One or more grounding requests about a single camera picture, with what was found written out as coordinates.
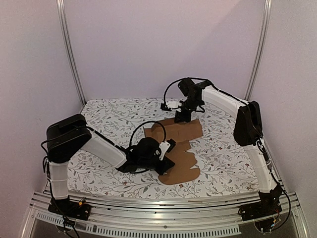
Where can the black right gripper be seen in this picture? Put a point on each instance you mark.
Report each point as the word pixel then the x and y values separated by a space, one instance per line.
pixel 182 117

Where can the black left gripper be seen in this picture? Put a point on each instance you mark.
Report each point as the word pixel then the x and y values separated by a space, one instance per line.
pixel 167 162

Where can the brown cardboard box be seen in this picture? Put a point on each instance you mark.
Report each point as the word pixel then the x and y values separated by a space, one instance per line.
pixel 182 133

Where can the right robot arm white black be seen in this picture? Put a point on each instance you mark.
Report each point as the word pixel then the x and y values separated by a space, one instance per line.
pixel 248 130

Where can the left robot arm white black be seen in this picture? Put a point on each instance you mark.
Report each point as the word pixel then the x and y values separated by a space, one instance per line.
pixel 66 137

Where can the floral patterned table mat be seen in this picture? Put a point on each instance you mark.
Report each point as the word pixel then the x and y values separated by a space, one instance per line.
pixel 225 167

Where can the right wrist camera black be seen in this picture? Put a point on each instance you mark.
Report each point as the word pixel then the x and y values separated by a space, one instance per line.
pixel 170 105

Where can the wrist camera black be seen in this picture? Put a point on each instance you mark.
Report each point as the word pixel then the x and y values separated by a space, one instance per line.
pixel 170 105
pixel 165 147

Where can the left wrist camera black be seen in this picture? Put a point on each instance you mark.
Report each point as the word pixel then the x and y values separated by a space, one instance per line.
pixel 165 147

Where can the front aluminium rail base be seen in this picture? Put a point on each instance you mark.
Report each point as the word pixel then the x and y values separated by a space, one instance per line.
pixel 213 217

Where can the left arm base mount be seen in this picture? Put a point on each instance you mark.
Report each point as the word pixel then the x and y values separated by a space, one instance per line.
pixel 71 209

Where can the right aluminium frame post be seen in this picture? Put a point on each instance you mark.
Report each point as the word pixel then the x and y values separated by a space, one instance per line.
pixel 260 48

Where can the aluminium frame post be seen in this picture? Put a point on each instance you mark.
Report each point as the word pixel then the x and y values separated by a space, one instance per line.
pixel 69 51
pixel 260 48

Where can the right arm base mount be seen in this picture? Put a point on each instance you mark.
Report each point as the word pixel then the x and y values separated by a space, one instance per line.
pixel 268 205

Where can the left aluminium frame post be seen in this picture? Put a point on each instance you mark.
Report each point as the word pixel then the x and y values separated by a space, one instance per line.
pixel 69 51

